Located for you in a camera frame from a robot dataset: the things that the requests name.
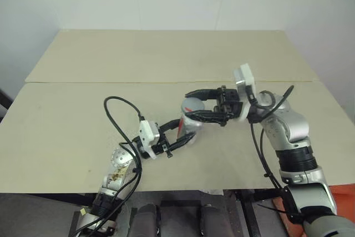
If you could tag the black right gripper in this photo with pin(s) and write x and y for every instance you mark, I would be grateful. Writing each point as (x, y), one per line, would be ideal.
(230, 101)

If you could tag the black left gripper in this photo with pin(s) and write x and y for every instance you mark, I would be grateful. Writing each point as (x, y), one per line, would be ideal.
(161, 146)

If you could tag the grey bottle cap red mark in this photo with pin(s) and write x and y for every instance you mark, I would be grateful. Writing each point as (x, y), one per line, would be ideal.
(194, 105)

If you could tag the silver can red label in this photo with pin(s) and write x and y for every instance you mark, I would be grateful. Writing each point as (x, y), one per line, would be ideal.
(191, 127)

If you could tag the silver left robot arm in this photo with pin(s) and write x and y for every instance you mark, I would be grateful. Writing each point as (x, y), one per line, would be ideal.
(119, 159)

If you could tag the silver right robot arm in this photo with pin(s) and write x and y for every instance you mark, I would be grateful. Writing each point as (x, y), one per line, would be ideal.
(294, 128)

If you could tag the dark rounded shape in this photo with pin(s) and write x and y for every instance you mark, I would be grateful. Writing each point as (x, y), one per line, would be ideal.
(210, 220)
(148, 220)

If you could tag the small yellow tag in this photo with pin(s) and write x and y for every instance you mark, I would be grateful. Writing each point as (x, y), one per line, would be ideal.
(82, 211)

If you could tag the orange cloth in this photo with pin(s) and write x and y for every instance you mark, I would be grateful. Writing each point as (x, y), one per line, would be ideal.
(344, 195)

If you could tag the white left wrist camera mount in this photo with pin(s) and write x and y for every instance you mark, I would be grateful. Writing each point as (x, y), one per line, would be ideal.
(147, 133)

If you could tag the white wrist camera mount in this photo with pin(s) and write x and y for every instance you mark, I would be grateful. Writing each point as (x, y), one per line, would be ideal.
(147, 133)
(245, 74)

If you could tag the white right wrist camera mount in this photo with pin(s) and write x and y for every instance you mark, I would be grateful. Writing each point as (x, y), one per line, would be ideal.
(245, 74)

